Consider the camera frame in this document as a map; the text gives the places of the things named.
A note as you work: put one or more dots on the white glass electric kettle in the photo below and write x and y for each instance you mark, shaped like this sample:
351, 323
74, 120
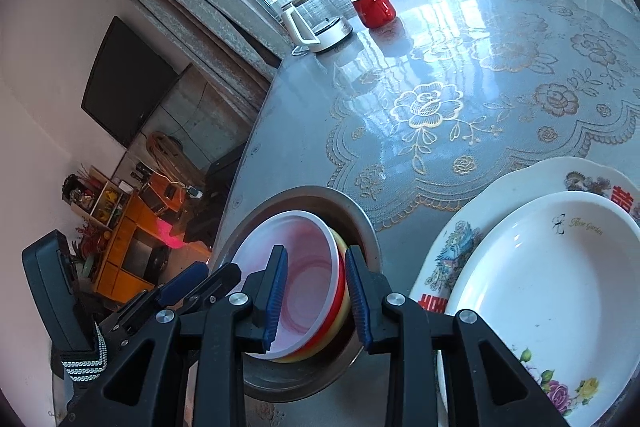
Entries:
320, 27

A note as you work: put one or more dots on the large floral rimmed plate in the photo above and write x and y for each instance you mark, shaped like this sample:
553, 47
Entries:
500, 192

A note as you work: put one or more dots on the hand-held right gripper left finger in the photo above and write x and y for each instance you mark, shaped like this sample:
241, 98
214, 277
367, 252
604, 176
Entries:
276, 302

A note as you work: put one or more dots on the yellow bowl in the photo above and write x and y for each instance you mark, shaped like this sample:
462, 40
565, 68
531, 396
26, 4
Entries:
325, 343

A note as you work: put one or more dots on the stainless steel bowl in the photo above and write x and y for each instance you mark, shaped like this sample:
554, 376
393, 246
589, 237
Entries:
300, 377

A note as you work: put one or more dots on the white rose print plate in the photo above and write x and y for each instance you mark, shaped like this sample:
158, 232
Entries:
550, 307

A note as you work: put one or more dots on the black wall television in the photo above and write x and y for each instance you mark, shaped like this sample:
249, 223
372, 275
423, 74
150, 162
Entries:
130, 82

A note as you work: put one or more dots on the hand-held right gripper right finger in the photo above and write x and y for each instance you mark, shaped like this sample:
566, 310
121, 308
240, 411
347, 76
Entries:
359, 307

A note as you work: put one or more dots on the orange cabinet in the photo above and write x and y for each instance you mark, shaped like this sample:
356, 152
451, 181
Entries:
130, 237

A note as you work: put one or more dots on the cubby shelf with trinkets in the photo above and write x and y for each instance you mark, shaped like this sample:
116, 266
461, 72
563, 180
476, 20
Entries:
100, 197

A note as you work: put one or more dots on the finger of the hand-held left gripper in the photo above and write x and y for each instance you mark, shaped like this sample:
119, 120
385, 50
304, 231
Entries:
220, 284
185, 284

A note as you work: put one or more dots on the red mug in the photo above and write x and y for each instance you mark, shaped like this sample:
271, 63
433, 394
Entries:
375, 9

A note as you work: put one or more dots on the red bowl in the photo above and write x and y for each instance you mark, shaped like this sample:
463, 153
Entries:
310, 277

